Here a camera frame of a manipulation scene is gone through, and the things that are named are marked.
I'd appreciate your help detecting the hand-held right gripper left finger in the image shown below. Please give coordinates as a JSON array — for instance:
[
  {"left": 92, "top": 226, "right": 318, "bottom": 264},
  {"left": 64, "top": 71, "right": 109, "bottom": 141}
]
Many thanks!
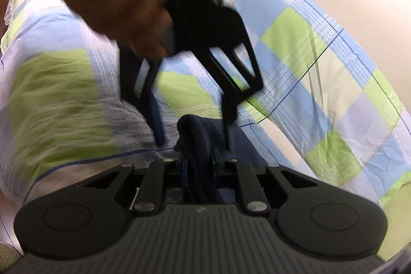
[{"left": 78, "top": 158, "right": 189, "bottom": 217}]

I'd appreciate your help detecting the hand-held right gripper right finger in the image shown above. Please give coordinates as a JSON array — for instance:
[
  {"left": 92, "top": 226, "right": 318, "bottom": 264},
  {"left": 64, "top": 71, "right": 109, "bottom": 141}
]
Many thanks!
[{"left": 211, "top": 148, "right": 319, "bottom": 215}]

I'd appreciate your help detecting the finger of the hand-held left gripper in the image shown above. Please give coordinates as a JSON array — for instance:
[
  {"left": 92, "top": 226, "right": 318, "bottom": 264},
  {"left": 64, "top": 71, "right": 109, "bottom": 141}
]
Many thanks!
[
  {"left": 191, "top": 43, "right": 266, "bottom": 126},
  {"left": 119, "top": 49, "right": 167, "bottom": 147}
]

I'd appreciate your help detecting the navy blue garment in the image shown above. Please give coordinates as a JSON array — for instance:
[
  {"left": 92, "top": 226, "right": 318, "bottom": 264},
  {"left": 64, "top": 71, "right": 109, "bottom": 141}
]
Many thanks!
[{"left": 174, "top": 114, "right": 268, "bottom": 205}]

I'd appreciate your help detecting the checkered blue green blanket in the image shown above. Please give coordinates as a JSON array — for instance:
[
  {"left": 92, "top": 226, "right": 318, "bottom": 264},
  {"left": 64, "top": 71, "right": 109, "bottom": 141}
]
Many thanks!
[{"left": 0, "top": 0, "right": 411, "bottom": 249}]

